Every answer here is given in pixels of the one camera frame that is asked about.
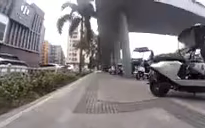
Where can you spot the tall pale building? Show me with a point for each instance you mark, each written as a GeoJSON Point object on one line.
{"type": "Point", "coordinates": [73, 50]}

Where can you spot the orange building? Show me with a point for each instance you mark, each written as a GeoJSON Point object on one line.
{"type": "Point", "coordinates": [44, 53]}

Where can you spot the pale roadside railing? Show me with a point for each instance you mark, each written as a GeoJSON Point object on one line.
{"type": "Point", "coordinates": [6, 70]}

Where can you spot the large grey building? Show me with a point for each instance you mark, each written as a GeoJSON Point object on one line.
{"type": "Point", "coordinates": [23, 33]}

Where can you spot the tall palm tree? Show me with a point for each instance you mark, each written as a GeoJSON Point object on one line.
{"type": "Point", "coordinates": [82, 36]}

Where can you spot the grey-blue building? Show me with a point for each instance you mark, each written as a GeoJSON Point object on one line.
{"type": "Point", "coordinates": [56, 55]}

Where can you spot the pale kerb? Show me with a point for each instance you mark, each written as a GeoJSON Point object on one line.
{"type": "Point", "coordinates": [40, 101]}

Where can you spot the grey paved parking strip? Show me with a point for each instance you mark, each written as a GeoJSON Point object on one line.
{"type": "Point", "coordinates": [193, 103]}

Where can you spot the vehicle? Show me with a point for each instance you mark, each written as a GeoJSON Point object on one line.
{"type": "Point", "coordinates": [6, 60]}

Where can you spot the grey paved path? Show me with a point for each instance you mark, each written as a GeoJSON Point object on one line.
{"type": "Point", "coordinates": [123, 106]}

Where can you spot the grey concrete viaduct with pillars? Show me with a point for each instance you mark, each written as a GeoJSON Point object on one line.
{"type": "Point", "coordinates": [123, 23]}

